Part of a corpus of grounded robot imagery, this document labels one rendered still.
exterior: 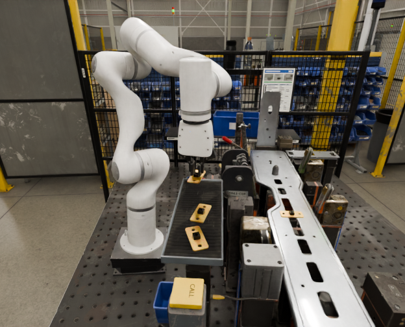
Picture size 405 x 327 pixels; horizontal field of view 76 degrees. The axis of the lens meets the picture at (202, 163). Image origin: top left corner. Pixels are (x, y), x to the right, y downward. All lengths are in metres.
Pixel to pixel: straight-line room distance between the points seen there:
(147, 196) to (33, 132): 2.49
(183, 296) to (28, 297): 1.88
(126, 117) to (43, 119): 2.35
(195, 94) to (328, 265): 0.62
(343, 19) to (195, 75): 1.47
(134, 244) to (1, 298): 1.41
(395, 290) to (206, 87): 0.70
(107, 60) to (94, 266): 0.86
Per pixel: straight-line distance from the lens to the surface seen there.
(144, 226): 1.14
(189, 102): 0.70
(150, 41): 0.85
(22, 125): 3.46
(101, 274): 1.28
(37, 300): 2.30
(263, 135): 1.68
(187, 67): 0.69
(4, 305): 2.38
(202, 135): 0.73
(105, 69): 1.03
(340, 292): 0.84
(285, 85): 1.92
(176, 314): 0.56
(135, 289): 1.19
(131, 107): 1.03
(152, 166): 1.03
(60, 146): 3.38
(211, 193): 0.83
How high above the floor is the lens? 1.59
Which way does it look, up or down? 25 degrees down
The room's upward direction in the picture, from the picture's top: straight up
